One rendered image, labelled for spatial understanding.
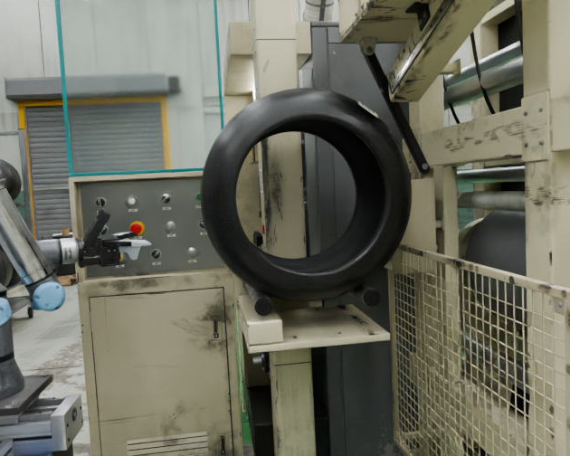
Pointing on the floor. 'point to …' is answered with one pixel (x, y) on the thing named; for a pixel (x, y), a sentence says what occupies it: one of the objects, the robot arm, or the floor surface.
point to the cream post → (283, 220)
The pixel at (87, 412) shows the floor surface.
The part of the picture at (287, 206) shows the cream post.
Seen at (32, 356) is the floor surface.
